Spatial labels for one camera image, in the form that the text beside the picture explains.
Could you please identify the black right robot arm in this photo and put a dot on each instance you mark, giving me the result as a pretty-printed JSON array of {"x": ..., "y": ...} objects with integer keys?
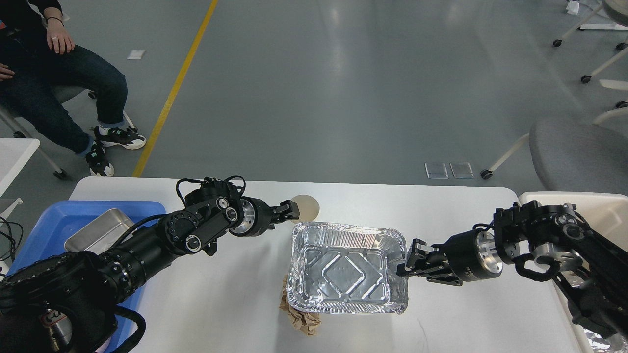
[{"x": 544, "y": 243}]

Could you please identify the floor outlet plate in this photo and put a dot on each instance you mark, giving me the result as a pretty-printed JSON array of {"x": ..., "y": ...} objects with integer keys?
[
  {"x": 461, "y": 170},
  {"x": 436, "y": 170}
]

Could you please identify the aluminium foil tray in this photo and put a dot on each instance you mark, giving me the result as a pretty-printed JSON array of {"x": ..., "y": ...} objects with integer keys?
[{"x": 346, "y": 269}]

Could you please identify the white paper cup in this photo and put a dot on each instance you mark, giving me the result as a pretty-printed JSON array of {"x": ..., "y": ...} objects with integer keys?
[{"x": 309, "y": 208}]

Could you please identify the white paper on floor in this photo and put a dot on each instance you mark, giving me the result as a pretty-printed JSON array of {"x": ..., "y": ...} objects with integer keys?
[{"x": 136, "y": 54}]

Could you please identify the left floor outlet plate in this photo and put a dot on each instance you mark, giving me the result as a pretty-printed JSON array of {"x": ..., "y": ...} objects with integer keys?
[{"x": 436, "y": 170}]

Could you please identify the blue plastic tray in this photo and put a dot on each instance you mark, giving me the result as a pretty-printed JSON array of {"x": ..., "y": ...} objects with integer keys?
[{"x": 54, "y": 225}]

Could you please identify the right floor outlet plate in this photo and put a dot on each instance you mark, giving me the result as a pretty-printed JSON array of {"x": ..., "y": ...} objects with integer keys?
[{"x": 461, "y": 170}]

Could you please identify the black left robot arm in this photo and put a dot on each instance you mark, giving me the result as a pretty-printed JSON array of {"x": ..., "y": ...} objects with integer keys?
[{"x": 208, "y": 212}]

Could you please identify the grey office chair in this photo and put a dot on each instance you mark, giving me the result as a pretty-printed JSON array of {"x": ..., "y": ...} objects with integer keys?
[{"x": 570, "y": 156}]

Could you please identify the crumpled brown paper ball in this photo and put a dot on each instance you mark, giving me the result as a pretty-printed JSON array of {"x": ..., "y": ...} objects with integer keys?
[{"x": 305, "y": 322}]

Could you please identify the seated person in black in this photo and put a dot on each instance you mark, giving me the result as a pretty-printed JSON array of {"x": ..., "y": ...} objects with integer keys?
[{"x": 37, "y": 52}]

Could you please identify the stainless steel square dish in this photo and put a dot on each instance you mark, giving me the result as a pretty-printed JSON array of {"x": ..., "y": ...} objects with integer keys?
[{"x": 99, "y": 235}]

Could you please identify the white plastic bin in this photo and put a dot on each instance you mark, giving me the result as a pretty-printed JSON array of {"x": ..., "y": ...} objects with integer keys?
[{"x": 606, "y": 213}]

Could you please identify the white side table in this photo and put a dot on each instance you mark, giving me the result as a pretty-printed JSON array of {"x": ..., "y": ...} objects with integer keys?
[{"x": 14, "y": 154}]

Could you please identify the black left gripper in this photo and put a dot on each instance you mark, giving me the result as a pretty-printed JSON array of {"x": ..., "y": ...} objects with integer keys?
[{"x": 259, "y": 217}]

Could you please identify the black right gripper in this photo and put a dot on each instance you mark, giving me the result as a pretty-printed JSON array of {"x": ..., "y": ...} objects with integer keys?
[{"x": 466, "y": 257}]

